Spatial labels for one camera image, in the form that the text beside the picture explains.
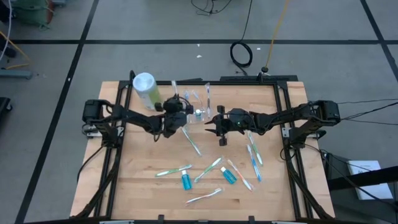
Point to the blue packaged toothbrushes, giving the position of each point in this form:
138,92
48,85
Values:
174,170

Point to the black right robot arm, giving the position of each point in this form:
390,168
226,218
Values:
280,118

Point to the green toothbrush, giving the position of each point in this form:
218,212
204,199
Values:
207,170
191,140
255,149

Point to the small black round foot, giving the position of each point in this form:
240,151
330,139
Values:
264,69

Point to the blue toothbrush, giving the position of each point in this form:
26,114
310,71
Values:
255,163

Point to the black equipment base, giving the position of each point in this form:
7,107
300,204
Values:
3,107

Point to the white paper sheet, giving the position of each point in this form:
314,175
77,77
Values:
376,191

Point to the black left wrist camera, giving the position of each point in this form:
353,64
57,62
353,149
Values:
174,105

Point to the clear acrylic toothbrush holder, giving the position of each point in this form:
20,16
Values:
191,120

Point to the green bag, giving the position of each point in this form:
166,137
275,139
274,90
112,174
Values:
32,14

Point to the small blue mouthwash bottle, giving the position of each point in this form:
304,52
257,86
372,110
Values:
186,181
229,176
198,114

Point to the black bar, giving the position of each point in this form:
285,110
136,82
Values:
357,180

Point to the purple toothbrush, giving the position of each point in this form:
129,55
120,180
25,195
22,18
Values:
187,96
207,99

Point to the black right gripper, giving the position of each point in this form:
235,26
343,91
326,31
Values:
231,123

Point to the grey floor box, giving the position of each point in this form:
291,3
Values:
15,74

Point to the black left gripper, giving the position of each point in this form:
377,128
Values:
174,121

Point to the white green wipes canister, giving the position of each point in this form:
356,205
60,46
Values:
147,90

